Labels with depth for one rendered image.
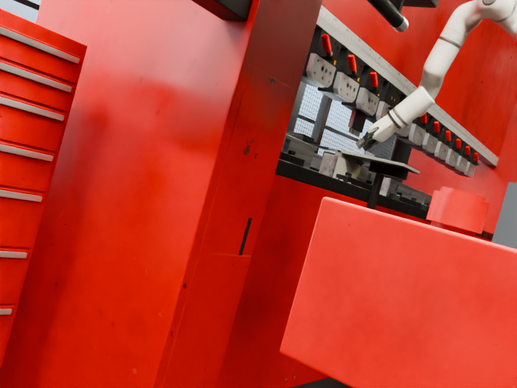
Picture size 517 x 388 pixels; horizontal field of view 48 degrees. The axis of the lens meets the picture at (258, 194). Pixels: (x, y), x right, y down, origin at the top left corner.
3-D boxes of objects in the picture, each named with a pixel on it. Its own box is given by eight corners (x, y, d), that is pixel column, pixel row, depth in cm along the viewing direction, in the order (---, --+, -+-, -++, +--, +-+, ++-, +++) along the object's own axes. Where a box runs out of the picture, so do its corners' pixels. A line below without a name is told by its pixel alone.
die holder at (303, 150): (228, 144, 169) (237, 112, 169) (212, 140, 173) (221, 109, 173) (310, 172, 210) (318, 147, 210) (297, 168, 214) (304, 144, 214)
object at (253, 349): (166, 454, 160) (246, 164, 158) (116, 419, 172) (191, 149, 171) (459, 354, 407) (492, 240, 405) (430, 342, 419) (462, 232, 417)
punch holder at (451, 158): (448, 162, 324) (456, 134, 323) (433, 159, 329) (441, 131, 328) (455, 167, 336) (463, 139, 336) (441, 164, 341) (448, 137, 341)
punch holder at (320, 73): (309, 76, 192) (323, 28, 192) (288, 73, 197) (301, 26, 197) (330, 88, 205) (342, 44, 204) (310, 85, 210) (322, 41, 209)
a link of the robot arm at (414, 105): (397, 108, 231) (391, 106, 223) (425, 86, 226) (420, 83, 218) (410, 125, 229) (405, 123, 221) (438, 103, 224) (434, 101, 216)
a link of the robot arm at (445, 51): (444, 42, 228) (405, 111, 236) (437, 34, 214) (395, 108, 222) (465, 51, 225) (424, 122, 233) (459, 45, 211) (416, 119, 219)
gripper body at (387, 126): (396, 115, 232) (374, 132, 237) (386, 108, 224) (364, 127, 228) (406, 129, 229) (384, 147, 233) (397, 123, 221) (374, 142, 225)
